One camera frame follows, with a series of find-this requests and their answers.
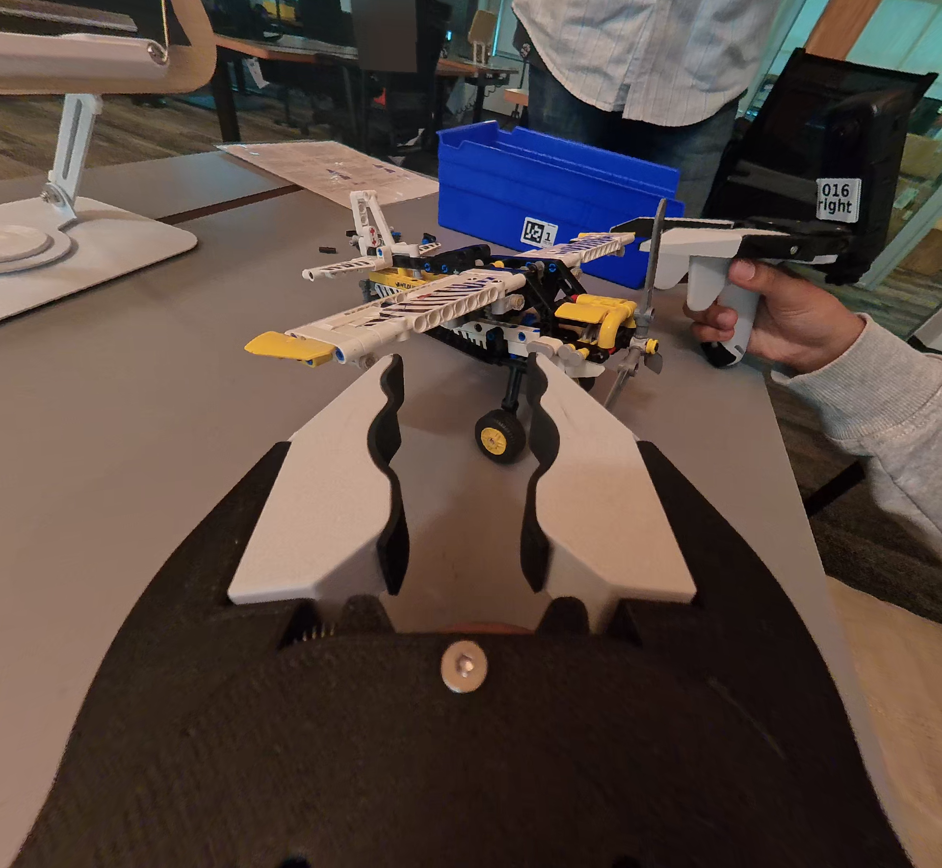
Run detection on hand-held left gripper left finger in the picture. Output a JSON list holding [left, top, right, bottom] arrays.
[[227, 353, 409, 606]]

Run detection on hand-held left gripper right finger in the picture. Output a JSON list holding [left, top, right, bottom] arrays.
[[521, 353, 698, 634]]

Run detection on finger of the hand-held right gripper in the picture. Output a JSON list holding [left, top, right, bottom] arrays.
[[638, 228, 783, 291], [610, 215, 749, 234]]

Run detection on yellow white lego airplane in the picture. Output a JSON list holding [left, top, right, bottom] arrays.
[[244, 190, 669, 466]]

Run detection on cluster of small lego pieces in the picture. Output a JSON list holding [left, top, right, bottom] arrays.
[[316, 227, 404, 255]]

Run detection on person's right hand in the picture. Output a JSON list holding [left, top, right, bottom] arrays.
[[683, 259, 868, 375]]

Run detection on brown cardboard box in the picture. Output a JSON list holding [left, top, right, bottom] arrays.
[[883, 132, 942, 277]]

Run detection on blue plastic bin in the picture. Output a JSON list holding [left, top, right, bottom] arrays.
[[436, 121, 687, 289]]

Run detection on wooden workbench black legs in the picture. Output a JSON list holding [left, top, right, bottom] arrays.
[[434, 57, 520, 126], [213, 35, 365, 144]]

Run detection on small beige stand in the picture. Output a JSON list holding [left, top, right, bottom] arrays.
[[467, 9, 500, 65]]

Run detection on printed paper sheet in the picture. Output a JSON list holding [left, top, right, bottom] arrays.
[[215, 140, 440, 207]]

